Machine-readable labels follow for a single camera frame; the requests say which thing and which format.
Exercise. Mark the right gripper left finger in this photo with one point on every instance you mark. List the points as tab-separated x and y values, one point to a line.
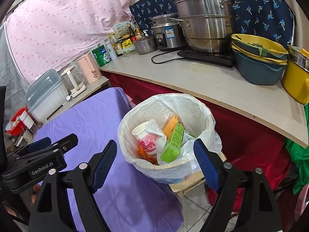
52	208

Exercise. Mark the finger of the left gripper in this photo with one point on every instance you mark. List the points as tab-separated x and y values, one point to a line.
64	145
33	147

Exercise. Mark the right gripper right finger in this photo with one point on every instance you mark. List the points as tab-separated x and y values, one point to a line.
259	210

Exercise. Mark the pink white paper cup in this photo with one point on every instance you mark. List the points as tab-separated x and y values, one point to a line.
145	139

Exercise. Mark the orange chip wrapper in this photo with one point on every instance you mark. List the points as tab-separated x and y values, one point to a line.
147	157

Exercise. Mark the green wasabi box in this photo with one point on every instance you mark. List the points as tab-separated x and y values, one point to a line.
173	145

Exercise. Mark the orange foam net sleeve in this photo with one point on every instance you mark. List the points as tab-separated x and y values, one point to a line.
169	127

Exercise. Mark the green white milk carton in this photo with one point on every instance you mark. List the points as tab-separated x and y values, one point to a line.
186	137

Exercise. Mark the white trash bag bin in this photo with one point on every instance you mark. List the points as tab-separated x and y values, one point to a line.
196	118

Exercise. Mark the person's left hand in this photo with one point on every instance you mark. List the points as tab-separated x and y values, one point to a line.
20	205

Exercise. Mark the red plastic basin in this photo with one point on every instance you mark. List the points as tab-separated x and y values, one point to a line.
18	126

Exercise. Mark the white plastic cup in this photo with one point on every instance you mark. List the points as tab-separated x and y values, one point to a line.
26	119

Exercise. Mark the dish box with grey lid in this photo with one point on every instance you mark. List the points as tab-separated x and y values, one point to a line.
46	95

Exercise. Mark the white glass electric kettle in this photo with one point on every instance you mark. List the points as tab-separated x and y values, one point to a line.
73	80

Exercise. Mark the red curtain under counter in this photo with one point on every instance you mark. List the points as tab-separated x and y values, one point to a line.
246	143

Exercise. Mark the purple tablecloth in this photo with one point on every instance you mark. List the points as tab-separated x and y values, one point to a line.
99	190

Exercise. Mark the pink electric kettle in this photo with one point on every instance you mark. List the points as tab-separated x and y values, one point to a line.
89	68

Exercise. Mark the green tin can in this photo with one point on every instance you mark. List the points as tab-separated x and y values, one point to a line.
101	55

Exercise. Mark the white thermos bottle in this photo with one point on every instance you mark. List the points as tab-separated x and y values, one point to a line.
110	49

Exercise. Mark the dark soy sauce bottle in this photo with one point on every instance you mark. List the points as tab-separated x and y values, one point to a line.
117	47

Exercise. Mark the pink dotted cloth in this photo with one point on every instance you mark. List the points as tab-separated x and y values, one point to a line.
49	34

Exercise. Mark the yellow seasoning packet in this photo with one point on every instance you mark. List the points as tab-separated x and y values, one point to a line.
126	43

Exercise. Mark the white box on shelf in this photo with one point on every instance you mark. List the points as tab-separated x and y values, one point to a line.
121	29

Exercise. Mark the small steel pot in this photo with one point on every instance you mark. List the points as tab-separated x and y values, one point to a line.
145	45

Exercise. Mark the yellow enamel pot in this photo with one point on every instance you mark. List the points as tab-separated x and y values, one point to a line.
295	78

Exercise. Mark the teal yellow colander bowls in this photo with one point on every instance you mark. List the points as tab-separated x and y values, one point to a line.
259	60

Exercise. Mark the steel rice cooker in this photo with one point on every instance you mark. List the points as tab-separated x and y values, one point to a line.
168	31

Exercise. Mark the black induction cooker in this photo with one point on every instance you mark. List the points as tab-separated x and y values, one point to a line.
226	59

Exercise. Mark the large steel steamer pot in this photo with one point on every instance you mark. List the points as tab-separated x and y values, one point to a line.
207	24

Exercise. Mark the navy floral cloth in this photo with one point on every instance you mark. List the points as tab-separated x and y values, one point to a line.
272	19

